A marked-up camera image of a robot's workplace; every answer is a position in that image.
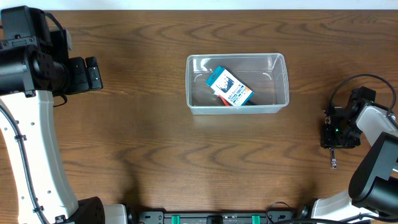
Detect silver ratchet wrench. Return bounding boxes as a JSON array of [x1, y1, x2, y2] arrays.
[[324, 116, 338, 170]]

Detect clear plastic storage container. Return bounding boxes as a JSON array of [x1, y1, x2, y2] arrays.
[[185, 53, 289, 115]]

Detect blue white screwdriver box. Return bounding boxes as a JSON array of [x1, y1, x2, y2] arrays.
[[206, 66, 254, 106]]

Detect red handled pliers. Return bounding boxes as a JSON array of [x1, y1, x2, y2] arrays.
[[217, 95, 230, 106]]

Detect small claw hammer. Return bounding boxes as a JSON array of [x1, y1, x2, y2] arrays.
[[246, 100, 256, 106]]

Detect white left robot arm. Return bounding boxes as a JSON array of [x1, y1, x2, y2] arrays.
[[1, 6, 134, 223]]

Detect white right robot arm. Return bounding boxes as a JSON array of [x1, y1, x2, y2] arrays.
[[311, 86, 397, 222]]

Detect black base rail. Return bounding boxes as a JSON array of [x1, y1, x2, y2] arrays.
[[135, 208, 311, 224]]

